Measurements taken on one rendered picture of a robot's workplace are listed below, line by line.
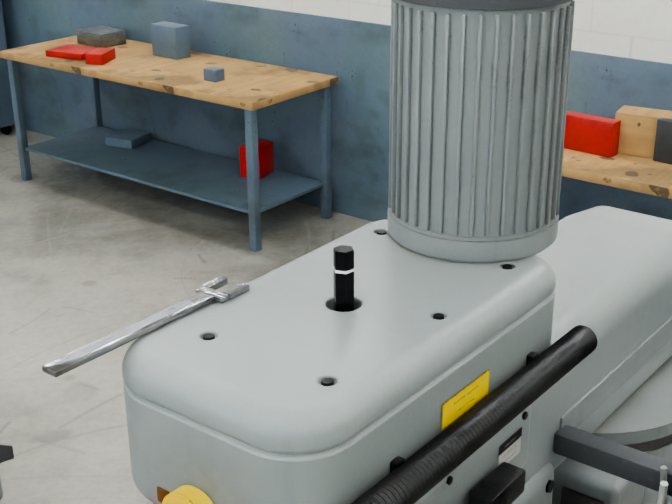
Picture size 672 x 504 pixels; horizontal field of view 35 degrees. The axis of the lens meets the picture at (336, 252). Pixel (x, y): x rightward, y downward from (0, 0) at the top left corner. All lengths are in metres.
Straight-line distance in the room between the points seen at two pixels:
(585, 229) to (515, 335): 0.55
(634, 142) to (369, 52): 1.89
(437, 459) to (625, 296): 0.57
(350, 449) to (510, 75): 0.43
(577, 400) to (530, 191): 0.34
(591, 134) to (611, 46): 0.68
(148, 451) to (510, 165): 0.48
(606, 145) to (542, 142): 3.81
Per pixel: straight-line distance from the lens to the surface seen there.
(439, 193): 1.19
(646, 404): 1.63
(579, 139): 5.06
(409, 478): 0.99
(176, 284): 5.80
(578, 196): 5.80
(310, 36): 6.55
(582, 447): 1.38
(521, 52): 1.15
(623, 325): 1.51
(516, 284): 1.16
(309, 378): 0.97
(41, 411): 4.76
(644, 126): 5.01
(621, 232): 1.69
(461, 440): 1.05
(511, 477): 1.21
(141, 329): 1.05
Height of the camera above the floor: 2.36
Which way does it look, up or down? 23 degrees down
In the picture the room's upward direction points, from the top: straight up
